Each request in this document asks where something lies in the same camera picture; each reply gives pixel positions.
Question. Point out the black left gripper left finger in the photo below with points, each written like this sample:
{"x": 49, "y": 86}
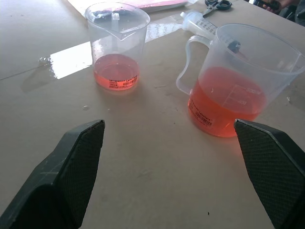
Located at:
{"x": 59, "y": 181}

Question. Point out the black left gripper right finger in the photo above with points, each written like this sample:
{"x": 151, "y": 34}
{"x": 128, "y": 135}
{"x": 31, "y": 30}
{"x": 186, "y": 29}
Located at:
{"x": 274, "y": 171}

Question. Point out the large clear plastic syringe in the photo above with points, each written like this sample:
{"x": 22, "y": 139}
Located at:
{"x": 197, "y": 22}

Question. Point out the person's hand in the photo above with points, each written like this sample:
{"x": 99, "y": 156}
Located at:
{"x": 283, "y": 4}

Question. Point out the small clear plastic beaker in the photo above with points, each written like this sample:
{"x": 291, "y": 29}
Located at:
{"x": 116, "y": 47}

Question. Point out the black object in hand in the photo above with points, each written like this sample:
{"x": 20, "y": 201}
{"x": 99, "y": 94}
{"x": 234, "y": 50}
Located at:
{"x": 265, "y": 3}

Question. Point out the white and pink paper stack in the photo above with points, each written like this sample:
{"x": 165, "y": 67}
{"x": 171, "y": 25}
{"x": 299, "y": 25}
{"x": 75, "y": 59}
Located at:
{"x": 155, "y": 4}

